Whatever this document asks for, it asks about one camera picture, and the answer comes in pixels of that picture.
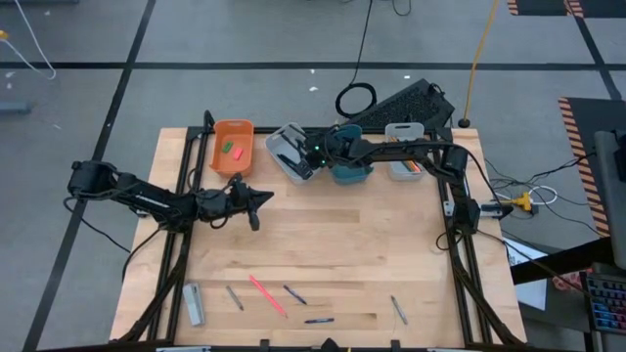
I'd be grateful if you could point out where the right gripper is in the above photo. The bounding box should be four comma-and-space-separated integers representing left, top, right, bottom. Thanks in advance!
293, 128, 354, 182

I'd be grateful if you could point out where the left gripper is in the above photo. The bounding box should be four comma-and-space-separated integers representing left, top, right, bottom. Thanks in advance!
194, 172, 275, 233

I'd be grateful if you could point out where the light grey plastic bin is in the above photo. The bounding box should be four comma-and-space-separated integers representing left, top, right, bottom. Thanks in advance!
264, 121, 325, 186
383, 121, 426, 183

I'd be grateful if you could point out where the teal plastic bin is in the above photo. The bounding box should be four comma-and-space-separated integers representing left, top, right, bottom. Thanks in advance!
328, 123, 376, 187

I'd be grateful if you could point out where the orange plastic bin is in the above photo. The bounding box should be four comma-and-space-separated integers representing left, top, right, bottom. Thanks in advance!
209, 119, 255, 179

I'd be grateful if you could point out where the grey wax crayon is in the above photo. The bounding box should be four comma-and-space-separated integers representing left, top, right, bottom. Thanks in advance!
389, 294, 410, 327
225, 285, 245, 313

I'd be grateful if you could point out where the black perforated computer case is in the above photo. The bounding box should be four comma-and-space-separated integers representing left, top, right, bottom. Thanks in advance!
350, 77, 456, 131

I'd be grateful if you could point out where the yellow power splitter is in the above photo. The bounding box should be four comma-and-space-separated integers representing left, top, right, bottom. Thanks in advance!
511, 192, 534, 212

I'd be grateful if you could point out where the white paper sheet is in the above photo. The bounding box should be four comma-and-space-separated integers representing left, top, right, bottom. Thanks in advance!
503, 237, 548, 312

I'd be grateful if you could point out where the grey-blue floor block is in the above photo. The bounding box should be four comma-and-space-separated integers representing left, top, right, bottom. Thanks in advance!
0, 101, 33, 116

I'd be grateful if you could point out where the black desk bar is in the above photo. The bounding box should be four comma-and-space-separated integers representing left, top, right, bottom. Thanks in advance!
510, 237, 618, 286

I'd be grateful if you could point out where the black hazard-striped floor mat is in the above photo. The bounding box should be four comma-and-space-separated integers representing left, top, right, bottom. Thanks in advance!
506, 0, 626, 20
557, 96, 626, 240

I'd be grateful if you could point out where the grey flat monitor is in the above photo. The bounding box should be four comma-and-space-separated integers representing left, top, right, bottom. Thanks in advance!
593, 129, 626, 271

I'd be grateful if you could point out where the keyboard with coloured keys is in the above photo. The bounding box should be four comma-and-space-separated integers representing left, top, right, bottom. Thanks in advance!
584, 273, 626, 336

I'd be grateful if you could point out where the black coiled cable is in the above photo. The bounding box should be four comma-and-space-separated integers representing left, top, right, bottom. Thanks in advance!
334, 0, 379, 120

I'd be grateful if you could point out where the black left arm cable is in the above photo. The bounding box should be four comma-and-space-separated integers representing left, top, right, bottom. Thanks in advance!
118, 222, 167, 284

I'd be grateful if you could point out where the yellow hanging cable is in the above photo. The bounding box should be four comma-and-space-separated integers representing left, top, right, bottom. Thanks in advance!
457, 0, 501, 129

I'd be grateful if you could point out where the white cable loop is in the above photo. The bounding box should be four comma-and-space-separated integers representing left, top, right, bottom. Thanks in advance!
527, 184, 559, 206

